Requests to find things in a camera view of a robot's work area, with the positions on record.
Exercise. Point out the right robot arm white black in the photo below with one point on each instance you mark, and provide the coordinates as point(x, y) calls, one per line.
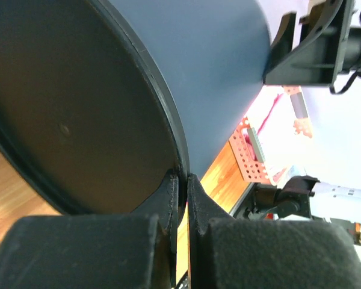
point(320, 134)

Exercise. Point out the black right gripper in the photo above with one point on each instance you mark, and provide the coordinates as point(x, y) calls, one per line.
point(329, 47)

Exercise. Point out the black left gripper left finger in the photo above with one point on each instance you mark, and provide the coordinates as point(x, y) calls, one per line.
point(135, 250)

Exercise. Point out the pink perforated basket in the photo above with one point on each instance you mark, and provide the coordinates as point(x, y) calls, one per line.
point(249, 156)

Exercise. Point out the large dark blue cylindrical container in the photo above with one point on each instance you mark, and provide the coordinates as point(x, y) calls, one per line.
point(99, 99)

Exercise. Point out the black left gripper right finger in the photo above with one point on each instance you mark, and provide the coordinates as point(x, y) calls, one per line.
point(225, 252)

